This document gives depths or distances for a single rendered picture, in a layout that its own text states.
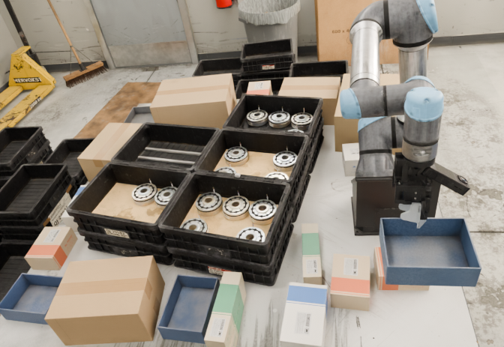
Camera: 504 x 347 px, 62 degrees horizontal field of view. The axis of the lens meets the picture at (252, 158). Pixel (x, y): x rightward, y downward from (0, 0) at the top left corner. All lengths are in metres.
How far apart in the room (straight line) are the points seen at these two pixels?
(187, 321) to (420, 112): 1.00
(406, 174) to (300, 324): 0.57
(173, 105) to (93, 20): 2.95
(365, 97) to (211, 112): 1.26
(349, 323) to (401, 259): 0.39
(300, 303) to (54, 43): 4.61
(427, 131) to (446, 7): 3.68
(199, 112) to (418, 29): 1.22
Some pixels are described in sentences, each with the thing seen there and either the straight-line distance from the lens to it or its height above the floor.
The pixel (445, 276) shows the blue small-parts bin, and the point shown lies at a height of 1.10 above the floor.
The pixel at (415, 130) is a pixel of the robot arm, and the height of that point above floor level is 1.40.
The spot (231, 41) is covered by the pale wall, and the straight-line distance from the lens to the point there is 4.67.
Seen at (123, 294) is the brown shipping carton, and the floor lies 0.86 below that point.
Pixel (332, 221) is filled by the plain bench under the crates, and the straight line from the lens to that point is 1.71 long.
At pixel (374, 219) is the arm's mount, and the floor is 0.78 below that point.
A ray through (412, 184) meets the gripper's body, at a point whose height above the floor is 1.26.
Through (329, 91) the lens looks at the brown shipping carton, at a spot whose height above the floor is 0.86.
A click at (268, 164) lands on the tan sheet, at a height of 0.83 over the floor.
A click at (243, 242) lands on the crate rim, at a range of 1.37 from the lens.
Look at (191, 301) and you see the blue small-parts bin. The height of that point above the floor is 0.70.
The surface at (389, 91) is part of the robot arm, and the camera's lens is 1.05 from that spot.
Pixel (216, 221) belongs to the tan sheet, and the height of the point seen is 0.83.
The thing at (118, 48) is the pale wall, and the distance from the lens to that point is 5.09.
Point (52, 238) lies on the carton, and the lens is 1.90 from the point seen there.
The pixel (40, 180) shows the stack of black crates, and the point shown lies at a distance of 2.80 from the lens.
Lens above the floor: 1.95
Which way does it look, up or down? 38 degrees down
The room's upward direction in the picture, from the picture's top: 10 degrees counter-clockwise
